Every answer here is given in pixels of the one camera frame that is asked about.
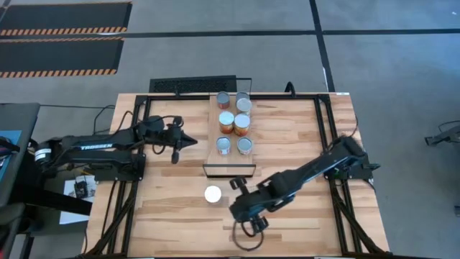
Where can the black frame wooden shelf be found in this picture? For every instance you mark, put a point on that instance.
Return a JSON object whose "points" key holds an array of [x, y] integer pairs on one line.
{"points": [[215, 158]]}

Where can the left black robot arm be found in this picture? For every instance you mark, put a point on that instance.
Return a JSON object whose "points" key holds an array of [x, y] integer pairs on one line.
{"points": [[93, 146]]}

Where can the black keyboard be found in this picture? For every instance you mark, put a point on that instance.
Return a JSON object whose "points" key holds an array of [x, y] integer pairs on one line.
{"points": [[194, 84]]}

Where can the orange red corn can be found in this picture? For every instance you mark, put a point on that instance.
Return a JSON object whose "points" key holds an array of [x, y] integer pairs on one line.
{"points": [[213, 194], [242, 124]]}

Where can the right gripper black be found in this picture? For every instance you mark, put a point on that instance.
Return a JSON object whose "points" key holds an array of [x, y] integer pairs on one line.
{"points": [[257, 208]]}

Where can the black stand leg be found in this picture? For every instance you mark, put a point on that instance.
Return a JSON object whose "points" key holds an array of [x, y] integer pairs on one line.
{"points": [[443, 136]]}

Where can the orange sided can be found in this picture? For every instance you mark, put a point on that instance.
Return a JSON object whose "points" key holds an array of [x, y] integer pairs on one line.
{"points": [[226, 122]]}

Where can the short carrots can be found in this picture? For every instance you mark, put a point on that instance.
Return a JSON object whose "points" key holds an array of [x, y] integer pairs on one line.
{"points": [[223, 145]]}

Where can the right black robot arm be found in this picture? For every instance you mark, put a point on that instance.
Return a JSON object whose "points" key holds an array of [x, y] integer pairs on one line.
{"points": [[309, 169]]}

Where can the black hazard-striped floor mat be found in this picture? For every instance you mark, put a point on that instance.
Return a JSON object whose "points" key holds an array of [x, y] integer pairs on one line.
{"points": [[64, 16], [57, 54]]}

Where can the tall light blue can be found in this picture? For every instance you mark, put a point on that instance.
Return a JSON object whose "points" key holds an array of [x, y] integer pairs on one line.
{"points": [[244, 106]]}

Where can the green peas can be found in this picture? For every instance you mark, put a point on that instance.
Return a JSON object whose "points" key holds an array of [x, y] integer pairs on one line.
{"points": [[245, 145]]}

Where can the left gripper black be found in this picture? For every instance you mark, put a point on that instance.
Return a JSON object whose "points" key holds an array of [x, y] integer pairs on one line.
{"points": [[170, 138]]}

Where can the small black controller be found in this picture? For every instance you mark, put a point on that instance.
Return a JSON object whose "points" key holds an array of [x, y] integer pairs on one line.
{"points": [[81, 188]]}

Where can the white paper sheet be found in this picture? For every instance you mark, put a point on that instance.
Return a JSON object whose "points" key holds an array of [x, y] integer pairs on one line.
{"points": [[72, 216]]}

